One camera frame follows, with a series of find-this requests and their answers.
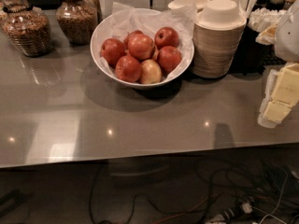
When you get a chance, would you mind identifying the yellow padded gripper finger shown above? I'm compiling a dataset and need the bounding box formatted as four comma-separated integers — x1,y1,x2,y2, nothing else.
258,63,299,128
255,24,278,46

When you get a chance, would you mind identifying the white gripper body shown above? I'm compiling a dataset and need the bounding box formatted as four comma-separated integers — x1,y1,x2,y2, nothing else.
275,0,299,63

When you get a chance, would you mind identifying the red apple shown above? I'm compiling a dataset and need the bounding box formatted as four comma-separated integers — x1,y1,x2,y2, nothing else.
115,55,142,83
154,27,179,49
100,38,126,67
128,34,155,61
157,46,182,73

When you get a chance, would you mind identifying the yellow-red apple front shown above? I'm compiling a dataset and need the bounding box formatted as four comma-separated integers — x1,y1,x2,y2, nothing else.
139,59,162,84

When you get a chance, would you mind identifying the white ceramic bowl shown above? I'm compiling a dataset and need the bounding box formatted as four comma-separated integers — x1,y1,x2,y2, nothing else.
90,7,195,91

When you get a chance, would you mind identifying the white napkin stack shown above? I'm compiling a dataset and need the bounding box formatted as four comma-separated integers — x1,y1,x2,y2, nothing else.
248,7,286,33

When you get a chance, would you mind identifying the black condiment caddy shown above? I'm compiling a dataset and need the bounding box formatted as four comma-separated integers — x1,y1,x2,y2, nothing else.
229,27,285,76

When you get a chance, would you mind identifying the dark bottle with cap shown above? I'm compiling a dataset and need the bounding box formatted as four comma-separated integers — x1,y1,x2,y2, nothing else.
266,0,284,10

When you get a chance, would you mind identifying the front stack of paper bowls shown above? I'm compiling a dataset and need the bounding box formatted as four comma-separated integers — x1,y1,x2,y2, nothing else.
192,0,247,79

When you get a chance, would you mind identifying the power strip on floor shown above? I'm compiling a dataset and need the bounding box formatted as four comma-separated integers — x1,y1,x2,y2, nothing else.
205,203,253,224

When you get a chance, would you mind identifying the middle glass granola jar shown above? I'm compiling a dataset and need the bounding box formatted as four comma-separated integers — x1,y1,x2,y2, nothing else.
56,0,98,45

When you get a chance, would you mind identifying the large glass granola jar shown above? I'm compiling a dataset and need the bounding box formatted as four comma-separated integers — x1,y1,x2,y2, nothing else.
1,0,52,57

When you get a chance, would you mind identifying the white floor cable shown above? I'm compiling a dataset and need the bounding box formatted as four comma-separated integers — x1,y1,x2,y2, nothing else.
258,166,299,224

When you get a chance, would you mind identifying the black floor cable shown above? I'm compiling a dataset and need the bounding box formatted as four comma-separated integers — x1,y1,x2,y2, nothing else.
88,159,219,224

